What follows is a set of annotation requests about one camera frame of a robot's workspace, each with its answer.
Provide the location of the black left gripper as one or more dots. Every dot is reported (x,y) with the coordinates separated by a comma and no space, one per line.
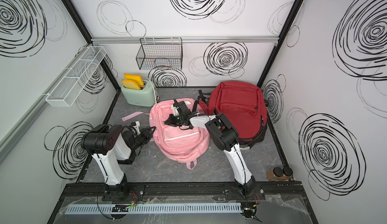
(144,133)

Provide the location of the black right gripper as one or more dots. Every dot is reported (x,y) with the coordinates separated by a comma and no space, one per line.
(172,122)

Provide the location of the pink backpack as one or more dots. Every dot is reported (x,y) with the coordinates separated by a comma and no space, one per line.
(180,144)

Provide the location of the red and black backpack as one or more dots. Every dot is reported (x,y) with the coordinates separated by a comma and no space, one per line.
(250,142)

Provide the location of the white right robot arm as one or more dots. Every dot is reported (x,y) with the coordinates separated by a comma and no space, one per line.
(222,133)

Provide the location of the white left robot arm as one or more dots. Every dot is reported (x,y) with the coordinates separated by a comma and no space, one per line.
(112,146)

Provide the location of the mint green toaster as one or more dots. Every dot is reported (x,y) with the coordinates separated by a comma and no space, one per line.
(146,97)

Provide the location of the rear toast slice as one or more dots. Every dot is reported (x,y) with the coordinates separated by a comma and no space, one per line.
(137,78)

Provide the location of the toast slice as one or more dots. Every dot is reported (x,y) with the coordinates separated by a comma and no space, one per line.
(131,84)
(137,78)

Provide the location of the front toast slice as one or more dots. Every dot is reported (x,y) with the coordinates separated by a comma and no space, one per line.
(131,84)

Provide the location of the brown jar black lid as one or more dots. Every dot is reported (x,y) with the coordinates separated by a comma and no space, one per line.
(275,174)
(287,173)

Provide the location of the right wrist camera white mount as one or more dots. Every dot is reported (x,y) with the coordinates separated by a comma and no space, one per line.
(175,109)

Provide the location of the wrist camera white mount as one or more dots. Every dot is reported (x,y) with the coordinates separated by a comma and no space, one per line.
(175,109)
(136,126)

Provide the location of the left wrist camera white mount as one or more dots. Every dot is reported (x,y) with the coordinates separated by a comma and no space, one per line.
(136,126)

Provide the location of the black wire basket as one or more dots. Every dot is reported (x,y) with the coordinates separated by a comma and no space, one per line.
(160,52)

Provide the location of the white mesh wall shelf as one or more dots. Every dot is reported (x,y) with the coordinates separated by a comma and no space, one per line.
(76,76)

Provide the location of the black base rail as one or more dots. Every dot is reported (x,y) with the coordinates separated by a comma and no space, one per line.
(217,190)

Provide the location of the grey wall rail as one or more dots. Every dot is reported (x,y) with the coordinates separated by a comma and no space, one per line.
(184,39)

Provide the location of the grey slotted cable duct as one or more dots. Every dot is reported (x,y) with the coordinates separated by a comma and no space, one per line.
(169,208)

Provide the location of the black corner frame post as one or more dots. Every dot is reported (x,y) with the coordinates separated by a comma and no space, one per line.
(282,36)

